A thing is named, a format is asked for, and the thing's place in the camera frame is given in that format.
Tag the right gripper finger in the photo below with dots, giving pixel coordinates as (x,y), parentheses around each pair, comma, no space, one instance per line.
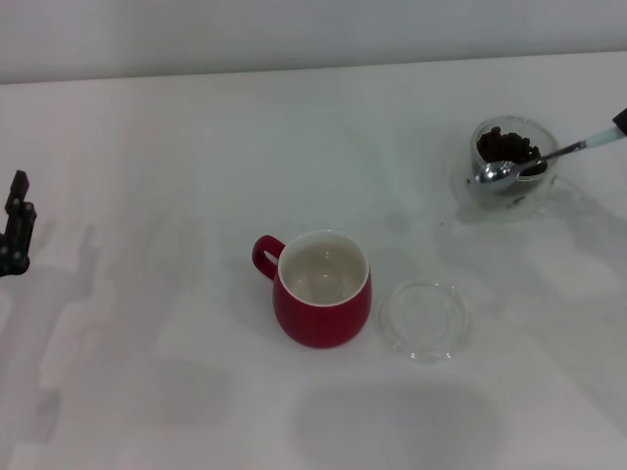
(622,121)

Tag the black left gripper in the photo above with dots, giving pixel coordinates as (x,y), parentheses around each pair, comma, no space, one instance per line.
(1,257)

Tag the red ceramic mug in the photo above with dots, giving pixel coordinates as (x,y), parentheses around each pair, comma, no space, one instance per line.
(318,323)

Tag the coffee beans pile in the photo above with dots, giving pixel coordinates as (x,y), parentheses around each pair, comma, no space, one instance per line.
(509,144)

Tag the clear glass cup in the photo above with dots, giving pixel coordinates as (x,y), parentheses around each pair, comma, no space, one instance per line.
(490,193)

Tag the glass saucer with bean crumbs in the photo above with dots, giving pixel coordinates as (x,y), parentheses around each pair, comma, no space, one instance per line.
(465,203)

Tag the clean clear glass saucer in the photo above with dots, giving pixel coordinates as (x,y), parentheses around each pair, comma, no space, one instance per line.
(426,338)

